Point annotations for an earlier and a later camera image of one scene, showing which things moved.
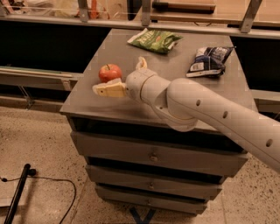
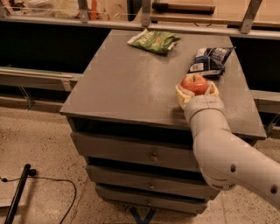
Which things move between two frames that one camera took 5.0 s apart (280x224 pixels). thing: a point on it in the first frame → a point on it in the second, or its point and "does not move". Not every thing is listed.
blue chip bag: x=209 y=62 does not move
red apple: x=109 y=72 → x=195 y=83
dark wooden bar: x=184 y=7 does not move
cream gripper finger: x=142 y=64 → x=212 y=89
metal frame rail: x=83 y=18 does not move
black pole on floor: x=26 y=172 does not move
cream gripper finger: x=112 y=88 → x=183 y=94
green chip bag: x=155 y=41 does not move
